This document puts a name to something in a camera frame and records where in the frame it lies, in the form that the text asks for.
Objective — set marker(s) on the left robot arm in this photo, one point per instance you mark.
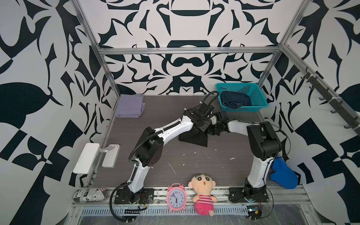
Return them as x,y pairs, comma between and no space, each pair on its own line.
190,128

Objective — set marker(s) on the teal plastic basket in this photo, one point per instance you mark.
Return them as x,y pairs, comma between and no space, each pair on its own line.
251,89

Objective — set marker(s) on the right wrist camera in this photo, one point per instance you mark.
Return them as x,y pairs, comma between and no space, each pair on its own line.
214,120

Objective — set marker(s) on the pink alarm clock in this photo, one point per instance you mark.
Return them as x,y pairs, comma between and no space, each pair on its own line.
176,197

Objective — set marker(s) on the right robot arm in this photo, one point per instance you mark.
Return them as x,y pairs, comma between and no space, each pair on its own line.
265,146

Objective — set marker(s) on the blue cloth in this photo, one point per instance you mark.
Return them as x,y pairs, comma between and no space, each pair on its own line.
283,175

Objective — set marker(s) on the plush doll pink shirt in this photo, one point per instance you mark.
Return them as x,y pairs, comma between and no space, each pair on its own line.
203,201

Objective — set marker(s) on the folded newspaper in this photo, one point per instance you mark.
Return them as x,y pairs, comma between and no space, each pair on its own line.
90,195

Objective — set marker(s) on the black garment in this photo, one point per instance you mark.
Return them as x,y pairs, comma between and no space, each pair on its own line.
195,136

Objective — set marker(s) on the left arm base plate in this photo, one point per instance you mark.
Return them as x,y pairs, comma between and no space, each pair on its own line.
125,196

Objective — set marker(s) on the small circuit board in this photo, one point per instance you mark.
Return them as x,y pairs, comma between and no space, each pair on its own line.
253,212

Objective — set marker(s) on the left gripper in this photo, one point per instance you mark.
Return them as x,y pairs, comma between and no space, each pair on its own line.
206,124

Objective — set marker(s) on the denim garment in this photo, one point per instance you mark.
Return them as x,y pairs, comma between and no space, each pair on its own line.
235,100

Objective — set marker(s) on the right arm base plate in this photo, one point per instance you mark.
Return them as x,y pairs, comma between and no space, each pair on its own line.
248,194

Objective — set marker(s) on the lavender skirt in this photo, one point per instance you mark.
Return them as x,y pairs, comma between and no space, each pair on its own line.
130,106

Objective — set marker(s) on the grey wall hook rail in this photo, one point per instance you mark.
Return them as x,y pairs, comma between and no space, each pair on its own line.
329,96

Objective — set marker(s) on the white rectangular panel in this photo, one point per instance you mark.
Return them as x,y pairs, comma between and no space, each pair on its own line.
111,154
87,158

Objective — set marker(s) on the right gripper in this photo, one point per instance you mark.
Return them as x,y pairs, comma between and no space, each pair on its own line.
210,131

